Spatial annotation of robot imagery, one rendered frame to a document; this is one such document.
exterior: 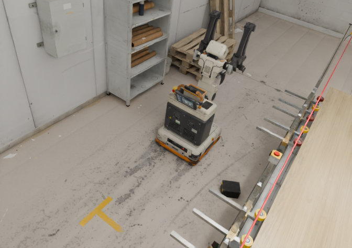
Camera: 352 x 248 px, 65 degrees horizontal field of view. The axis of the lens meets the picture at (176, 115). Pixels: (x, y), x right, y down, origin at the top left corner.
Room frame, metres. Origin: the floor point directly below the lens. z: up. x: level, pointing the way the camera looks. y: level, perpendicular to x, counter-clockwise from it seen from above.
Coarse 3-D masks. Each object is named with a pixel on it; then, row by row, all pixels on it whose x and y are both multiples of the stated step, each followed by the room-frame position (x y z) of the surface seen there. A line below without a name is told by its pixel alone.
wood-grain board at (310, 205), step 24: (336, 96) 3.03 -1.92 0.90; (336, 120) 2.52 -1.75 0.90; (312, 144) 2.05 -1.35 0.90; (336, 144) 2.11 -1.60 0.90; (312, 168) 1.73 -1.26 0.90; (336, 168) 1.78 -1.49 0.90; (288, 192) 1.42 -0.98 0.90; (312, 192) 1.46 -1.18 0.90; (336, 192) 1.50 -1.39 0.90; (288, 216) 1.20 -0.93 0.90; (312, 216) 1.24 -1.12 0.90; (336, 216) 1.27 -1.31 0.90; (264, 240) 0.99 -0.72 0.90; (288, 240) 1.01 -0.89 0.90; (312, 240) 1.04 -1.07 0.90; (336, 240) 1.08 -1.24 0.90
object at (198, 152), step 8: (160, 128) 2.59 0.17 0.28; (216, 128) 2.77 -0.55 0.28; (160, 136) 2.53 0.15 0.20; (176, 136) 2.50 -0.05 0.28; (208, 136) 2.60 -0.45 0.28; (216, 136) 2.69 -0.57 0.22; (160, 144) 2.52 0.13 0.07; (168, 144) 2.47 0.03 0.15; (184, 144) 2.39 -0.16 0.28; (192, 144) 2.41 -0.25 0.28; (208, 144) 2.51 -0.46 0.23; (176, 152) 2.40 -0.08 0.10; (184, 152) 2.35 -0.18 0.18; (192, 152) 2.31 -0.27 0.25; (200, 152) 2.33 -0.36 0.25; (192, 160) 2.29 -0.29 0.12
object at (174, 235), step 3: (171, 234) 0.94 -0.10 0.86; (174, 234) 0.94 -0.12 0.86; (177, 234) 0.95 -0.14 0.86; (174, 237) 0.93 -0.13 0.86; (177, 237) 0.93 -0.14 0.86; (180, 237) 0.93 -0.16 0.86; (177, 240) 0.92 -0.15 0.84; (180, 240) 0.91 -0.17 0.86; (183, 240) 0.91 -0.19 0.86; (180, 243) 0.90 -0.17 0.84; (183, 243) 0.89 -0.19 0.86; (186, 243) 0.90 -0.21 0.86; (189, 243) 0.90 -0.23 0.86; (186, 246) 0.88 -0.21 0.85; (189, 246) 0.88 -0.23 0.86; (192, 246) 0.88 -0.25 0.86
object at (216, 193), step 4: (212, 188) 1.38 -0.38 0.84; (212, 192) 1.35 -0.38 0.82; (216, 192) 1.35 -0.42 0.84; (216, 196) 1.33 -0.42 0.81; (220, 196) 1.32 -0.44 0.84; (224, 196) 1.33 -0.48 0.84; (224, 200) 1.30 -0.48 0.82; (228, 200) 1.30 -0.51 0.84; (232, 204) 1.27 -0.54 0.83; (236, 204) 1.27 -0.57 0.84; (236, 208) 1.25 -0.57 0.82; (240, 208) 1.25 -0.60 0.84; (248, 216) 1.20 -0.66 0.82; (252, 216) 1.20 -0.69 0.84
